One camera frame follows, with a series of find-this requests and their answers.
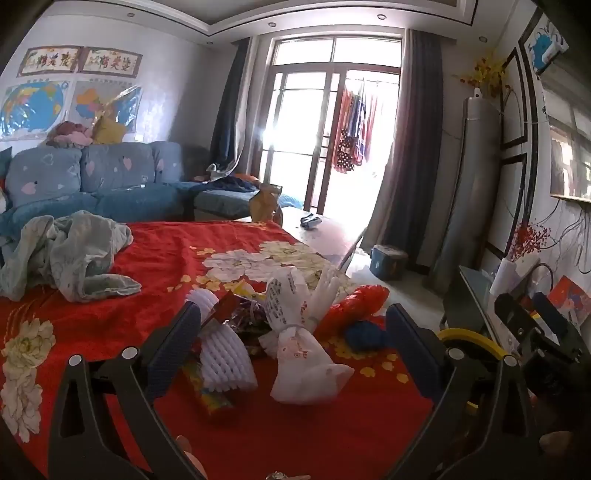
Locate pink clothes pile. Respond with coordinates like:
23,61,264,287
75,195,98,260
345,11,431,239
46,121,95,148

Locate country map poster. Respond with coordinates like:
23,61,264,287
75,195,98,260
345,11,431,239
69,80,144,134

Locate hanging laundry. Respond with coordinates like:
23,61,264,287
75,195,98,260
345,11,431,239
331,78,384,175

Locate red snack packet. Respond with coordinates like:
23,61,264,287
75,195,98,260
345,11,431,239
203,291,243,333

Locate yellow pillow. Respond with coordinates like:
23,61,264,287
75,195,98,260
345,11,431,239
92,115,127,145

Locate colourful printed candy packet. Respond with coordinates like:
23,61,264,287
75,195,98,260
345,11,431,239
182,360,236,418

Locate red plastic bag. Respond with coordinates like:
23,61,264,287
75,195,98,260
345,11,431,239
318,285,391,344

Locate framed embroidery picture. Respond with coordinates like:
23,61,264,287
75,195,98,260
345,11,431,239
78,46,143,75
17,45,84,78

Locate white foam fruit net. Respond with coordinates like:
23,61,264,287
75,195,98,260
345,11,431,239
185,288,220,319
198,320,258,393

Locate yellow artificial flowers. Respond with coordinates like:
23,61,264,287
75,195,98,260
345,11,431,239
455,55,509,100

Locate blue cloth ball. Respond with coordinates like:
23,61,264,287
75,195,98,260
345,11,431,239
344,318,386,356

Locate grey curtain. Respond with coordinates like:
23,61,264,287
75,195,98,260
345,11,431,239
372,28,446,273

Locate red printed box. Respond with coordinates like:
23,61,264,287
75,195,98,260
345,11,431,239
549,275,591,326

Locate dark blue curtain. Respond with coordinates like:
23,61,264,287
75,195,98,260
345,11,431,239
210,37,252,178

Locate yellow-rimmed black trash bin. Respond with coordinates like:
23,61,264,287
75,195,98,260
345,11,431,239
436,327,509,370

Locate brown paper bag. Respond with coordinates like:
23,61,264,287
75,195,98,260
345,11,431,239
249,182,284,227

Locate blue patterned sofa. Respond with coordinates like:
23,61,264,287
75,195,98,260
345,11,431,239
0,141,305,234

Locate world map poster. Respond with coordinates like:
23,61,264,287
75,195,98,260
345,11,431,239
0,80,70,139

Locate blue storage box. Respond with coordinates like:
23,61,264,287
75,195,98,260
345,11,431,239
370,244,409,281

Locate red floral blanket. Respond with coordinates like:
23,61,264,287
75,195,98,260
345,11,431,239
0,220,444,480

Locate dark blue garment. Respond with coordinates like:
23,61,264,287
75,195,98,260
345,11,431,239
203,173,262,192

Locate grey standing air conditioner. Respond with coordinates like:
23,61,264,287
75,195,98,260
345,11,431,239
427,96,504,296

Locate blue white wall picture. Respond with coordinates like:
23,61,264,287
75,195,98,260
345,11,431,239
519,9,571,77

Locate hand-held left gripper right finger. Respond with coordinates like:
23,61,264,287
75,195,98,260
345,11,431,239
385,303,551,480

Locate grey-green crumpled garment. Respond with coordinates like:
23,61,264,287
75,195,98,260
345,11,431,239
0,210,141,303

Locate balcony glass door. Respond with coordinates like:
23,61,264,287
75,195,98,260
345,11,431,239
249,34,404,215

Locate dark foil wrapper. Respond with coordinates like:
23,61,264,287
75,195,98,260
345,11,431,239
228,300,273,356

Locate white printed plastic bag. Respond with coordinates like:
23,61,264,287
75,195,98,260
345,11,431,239
259,265,354,407

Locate wall-mounted television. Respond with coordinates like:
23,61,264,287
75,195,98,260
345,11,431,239
538,51,591,204

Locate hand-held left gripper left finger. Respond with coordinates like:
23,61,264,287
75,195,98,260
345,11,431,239
47,300,206,480

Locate white vase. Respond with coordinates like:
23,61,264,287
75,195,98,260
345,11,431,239
489,258,541,296

